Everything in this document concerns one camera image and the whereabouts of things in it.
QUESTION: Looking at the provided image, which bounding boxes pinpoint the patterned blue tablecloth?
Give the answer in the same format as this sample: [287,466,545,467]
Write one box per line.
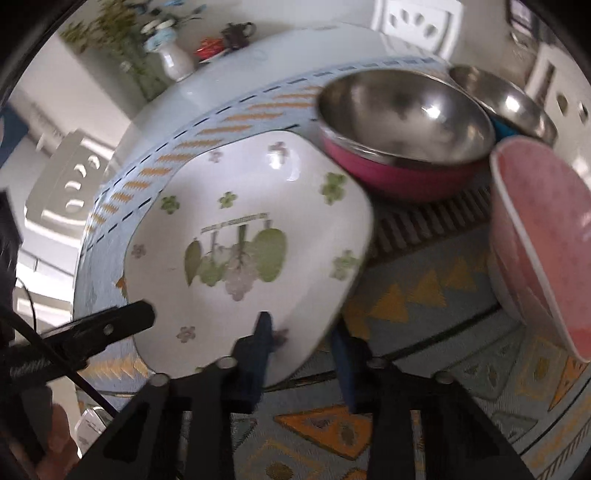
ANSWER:
[73,55,591,480]

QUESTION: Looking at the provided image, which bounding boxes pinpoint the flower bouquet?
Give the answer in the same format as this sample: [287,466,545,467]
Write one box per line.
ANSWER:
[60,0,208,102]

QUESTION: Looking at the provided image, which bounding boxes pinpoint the blue steel bowl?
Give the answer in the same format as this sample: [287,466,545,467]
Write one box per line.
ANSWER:
[448,65,559,148]

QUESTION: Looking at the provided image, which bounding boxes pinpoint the black cable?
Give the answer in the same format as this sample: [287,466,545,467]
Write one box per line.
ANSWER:
[0,307,117,417]

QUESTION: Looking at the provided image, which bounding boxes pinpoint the dark mug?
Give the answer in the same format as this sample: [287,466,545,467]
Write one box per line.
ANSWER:
[221,21,256,51]

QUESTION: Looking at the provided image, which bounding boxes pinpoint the person's left hand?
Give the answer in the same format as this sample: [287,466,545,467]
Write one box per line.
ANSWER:
[36,405,82,480]

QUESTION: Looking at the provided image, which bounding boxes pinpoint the pink steel bowl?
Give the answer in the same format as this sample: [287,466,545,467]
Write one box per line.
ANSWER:
[318,69,497,204]

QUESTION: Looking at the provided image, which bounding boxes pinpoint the red cup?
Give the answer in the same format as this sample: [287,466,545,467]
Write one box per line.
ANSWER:
[194,38,228,63]

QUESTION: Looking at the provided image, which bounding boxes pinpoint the framed wall picture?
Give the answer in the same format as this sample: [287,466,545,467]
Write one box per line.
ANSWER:
[505,0,536,38]

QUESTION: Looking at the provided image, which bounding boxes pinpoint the white chair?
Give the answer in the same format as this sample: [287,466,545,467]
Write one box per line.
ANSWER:
[372,0,465,61]
[25,130,121,250]
[526,46,591,185]

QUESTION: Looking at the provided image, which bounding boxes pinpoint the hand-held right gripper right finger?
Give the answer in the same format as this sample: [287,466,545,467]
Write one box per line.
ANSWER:
[330,323,536,480]

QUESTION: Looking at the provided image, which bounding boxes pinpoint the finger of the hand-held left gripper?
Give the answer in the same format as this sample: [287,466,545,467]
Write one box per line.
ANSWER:
[41,300,156,370]

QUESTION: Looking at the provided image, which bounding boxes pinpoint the white ceramic vase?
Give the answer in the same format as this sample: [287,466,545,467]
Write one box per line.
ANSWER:
[154,44,197,83]

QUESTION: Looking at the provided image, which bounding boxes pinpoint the white floral plate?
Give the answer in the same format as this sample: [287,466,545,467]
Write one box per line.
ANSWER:
[124,130,375,388]

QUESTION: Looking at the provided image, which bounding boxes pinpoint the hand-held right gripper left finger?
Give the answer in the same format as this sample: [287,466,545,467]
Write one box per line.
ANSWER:
[67,311,278,480]

